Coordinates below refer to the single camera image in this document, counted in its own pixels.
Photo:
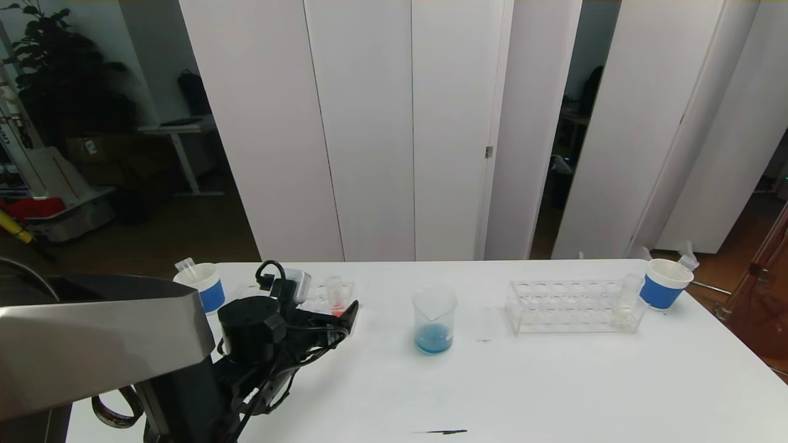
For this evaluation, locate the clear glass beaker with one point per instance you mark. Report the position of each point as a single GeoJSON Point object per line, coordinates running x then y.
{"type": "Point", "coordinates": [434, 341]}

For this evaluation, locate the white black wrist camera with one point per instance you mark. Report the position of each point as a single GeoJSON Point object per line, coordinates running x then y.
{"type": "Point", "coordinates": [298, 284]}

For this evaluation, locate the white printed column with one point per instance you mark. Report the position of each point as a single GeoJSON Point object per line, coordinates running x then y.
{"type": "Point", "coordinates": [15, 123]}

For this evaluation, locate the dark green potted plant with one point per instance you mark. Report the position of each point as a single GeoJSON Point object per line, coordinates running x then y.
{"type": "Point", "coordinates": [61, 80]}

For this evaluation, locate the test tube with pale liquid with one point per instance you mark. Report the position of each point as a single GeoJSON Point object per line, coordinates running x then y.
{"type": "Point", "coordinates": [622, 312]}

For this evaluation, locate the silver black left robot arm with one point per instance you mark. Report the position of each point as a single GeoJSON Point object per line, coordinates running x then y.
{"type": "Point", "coordinates": [92, 344]}

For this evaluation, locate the metal light stand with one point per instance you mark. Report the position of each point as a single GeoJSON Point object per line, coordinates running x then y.
{"type": "Point", "coordinates": [754, 269]}

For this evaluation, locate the white machine housing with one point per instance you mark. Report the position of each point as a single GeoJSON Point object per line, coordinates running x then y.
{"type": "Point", "coordinates": [68, 215]}

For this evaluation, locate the test tube with blue liquid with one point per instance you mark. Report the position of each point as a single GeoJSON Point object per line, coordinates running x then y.
{"type": "Point", "coordinates": [184, 266]}

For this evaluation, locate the clear plastic test tube rack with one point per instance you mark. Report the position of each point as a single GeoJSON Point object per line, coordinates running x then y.
{"type": "Point", "coordinates": [319, 298]}
{"type": "Point", "coordinates": [572, 307]}

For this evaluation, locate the black backpack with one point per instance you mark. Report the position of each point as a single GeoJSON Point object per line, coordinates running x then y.
{"type": "Point", "coordinates": [194, 92]}

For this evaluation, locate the brown cardboard box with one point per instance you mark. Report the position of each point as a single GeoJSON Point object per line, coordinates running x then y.
{"type": "Point", "coordinates": [111, 151]}

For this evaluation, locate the blue white paper cup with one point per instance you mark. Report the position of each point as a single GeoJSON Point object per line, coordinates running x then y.
{"type": "Point", "coordinates": [209, 298]}
{"type": "Point", "coordinates": [660, 294]}

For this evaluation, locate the white office desk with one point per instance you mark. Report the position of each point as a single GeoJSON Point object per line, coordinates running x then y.
{"type": "Point", "coordinates": [178, 129]}

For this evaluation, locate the test tube with red liquid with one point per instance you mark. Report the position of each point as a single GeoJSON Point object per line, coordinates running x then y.
{"type": "Point", "coordinates": [334, 286]}

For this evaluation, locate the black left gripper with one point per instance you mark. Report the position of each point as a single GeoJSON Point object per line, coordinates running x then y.
{"type": "Point", "coordinates": [322, 318]}

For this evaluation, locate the graduated clear plastic test tube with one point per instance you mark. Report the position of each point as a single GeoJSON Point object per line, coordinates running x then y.
{"type": "Point", "coordinates": [689, 261]}

